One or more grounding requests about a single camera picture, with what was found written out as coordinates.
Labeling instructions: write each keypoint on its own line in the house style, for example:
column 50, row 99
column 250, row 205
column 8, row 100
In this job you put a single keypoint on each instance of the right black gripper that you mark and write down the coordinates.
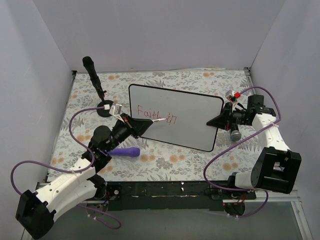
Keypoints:
column 227, row 116

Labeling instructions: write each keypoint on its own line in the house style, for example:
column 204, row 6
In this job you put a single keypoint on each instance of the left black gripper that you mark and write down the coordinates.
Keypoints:
column 130, row 125

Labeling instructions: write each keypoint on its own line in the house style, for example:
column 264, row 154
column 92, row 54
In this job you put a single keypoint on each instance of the red whiteboard marker pen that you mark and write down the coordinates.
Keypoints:
column 159, row 120

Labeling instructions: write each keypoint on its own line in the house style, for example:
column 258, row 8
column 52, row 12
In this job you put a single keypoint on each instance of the white whiteboard black frame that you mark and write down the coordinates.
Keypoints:
column 187, row 114

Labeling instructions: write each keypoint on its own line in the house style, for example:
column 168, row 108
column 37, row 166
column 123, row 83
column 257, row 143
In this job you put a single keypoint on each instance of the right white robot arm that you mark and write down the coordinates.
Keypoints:
column 277, row 167

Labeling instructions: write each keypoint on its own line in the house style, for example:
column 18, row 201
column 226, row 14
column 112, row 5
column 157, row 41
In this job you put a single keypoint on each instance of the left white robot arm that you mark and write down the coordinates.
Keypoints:
column 38, row 210

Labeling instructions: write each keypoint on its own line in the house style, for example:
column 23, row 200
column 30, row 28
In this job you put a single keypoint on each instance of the black silver microphone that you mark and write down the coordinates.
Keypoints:
column 235, row 134

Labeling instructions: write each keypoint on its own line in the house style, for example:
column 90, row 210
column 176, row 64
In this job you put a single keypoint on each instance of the purple foam microphone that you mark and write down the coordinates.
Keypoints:
column 125, row 152

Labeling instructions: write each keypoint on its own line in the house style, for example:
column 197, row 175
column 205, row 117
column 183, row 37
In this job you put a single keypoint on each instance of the black round microphone stand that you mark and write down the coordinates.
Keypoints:
column 102, row 111

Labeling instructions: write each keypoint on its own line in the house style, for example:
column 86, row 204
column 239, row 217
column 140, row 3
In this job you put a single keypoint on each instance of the floral patterned table mat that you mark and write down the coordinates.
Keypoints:
column 157, row 161

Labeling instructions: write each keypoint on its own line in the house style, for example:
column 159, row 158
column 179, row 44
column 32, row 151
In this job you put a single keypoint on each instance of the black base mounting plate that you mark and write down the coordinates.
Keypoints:
column 164, row 195

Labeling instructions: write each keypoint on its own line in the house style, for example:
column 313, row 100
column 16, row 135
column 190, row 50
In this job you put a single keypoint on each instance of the black microphone on stand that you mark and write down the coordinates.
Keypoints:
column 90, row 68

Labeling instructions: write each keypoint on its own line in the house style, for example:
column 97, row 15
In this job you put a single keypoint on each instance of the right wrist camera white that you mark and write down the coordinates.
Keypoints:
column 232, row 96

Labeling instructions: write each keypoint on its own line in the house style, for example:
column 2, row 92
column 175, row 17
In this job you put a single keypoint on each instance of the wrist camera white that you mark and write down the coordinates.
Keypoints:
column 115, row 111
column 232, row 96

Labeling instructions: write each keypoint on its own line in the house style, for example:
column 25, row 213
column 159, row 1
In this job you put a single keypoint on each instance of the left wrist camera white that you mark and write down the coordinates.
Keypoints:
column 115, row 111

